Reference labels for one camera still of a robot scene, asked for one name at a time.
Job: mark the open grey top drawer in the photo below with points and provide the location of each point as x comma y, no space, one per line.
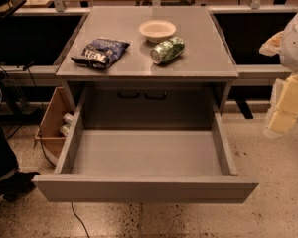
146,151

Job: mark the black shoe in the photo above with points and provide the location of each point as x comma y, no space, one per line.
18,185

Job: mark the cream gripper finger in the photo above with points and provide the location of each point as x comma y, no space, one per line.
272,46
277,124

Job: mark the left black drawer handle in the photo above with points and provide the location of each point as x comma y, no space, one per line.
128,94

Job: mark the grey cabinet with top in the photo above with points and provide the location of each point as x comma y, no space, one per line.
206,58

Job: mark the white paper bowl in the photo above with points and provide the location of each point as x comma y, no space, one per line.
156,31

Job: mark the right black drawer handle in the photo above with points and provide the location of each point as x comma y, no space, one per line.
155,95

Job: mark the green soda can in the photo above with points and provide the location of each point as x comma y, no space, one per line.
167,50

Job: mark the black drawer handle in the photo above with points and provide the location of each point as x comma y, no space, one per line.
128,94
155,95

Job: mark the silver can in box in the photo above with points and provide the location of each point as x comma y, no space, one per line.
65,129
68,118

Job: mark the brown cardboard box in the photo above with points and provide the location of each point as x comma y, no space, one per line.
49,134

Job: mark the person's dark trouser leg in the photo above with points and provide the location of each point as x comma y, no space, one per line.
8,165

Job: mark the blue chip bag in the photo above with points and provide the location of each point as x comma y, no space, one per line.
101,53

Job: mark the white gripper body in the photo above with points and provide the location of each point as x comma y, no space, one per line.
296,45

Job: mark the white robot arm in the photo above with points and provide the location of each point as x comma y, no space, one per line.
288,54

